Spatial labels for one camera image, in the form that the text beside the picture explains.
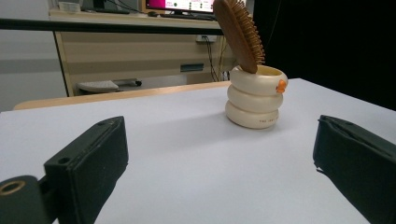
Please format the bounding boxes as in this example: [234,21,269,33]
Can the black desk cables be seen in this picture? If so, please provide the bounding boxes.
[202,36,232,82]

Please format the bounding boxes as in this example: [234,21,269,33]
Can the black horizontal frame bar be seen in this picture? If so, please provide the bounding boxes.
[0,18,224,35]

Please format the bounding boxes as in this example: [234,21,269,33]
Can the black monitor base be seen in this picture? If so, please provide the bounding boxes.
[81,0,131,15]

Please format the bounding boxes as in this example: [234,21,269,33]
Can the wooden hairbrush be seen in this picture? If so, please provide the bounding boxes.
[212,0,266,75]

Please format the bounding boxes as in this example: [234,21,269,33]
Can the black keyboard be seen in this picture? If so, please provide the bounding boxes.
[167,12,217,21]

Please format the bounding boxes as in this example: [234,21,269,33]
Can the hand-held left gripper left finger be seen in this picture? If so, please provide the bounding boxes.
[43,115,130,224]

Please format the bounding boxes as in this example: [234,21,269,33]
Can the white partition panel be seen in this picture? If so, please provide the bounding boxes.
[0,0,68,111]

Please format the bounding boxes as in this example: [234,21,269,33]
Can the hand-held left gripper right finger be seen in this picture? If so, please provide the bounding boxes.
[312,114,396,224]

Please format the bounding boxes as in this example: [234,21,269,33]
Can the black curtain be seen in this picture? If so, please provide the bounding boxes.
[252,0,396,111]

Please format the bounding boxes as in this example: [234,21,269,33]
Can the cream ringed duck cup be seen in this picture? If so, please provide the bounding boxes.
[224,64,289,130]

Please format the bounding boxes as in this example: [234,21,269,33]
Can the dark rectangular desk label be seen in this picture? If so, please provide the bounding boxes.
[179,63,205,73]

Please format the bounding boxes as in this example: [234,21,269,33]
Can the grey office chair base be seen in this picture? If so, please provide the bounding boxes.
[75,77,143,94]

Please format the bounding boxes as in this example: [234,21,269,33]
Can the computer monitor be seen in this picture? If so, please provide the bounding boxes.
[144,0,219,15]

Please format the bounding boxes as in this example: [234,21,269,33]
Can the light wooden office desk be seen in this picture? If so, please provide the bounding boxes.
[48,8,237,97]

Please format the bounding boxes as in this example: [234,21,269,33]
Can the white power socket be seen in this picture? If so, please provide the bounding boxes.
[195,35,218,44]

